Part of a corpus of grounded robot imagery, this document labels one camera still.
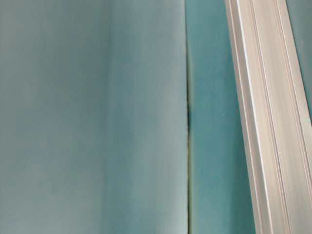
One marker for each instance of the silver aluminium extrusion rail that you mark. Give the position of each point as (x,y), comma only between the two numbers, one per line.
(276,123)

